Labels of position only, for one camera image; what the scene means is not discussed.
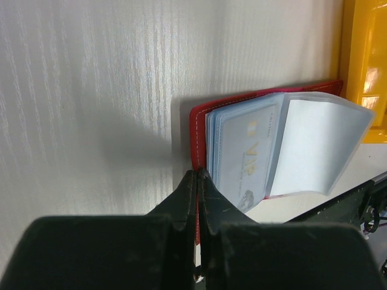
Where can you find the red leather card holder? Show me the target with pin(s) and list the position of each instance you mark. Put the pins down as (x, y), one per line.
(277, 142)

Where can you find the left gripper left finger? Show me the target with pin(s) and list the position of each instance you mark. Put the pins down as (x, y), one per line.
(151, 251)

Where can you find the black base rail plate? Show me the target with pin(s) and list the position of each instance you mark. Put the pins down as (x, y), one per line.
(363, 207)

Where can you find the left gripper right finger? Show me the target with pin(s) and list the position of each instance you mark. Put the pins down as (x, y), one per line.
(239, 253)

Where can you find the yellow plastic card bin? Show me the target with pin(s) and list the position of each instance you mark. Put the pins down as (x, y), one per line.
(362, 64)

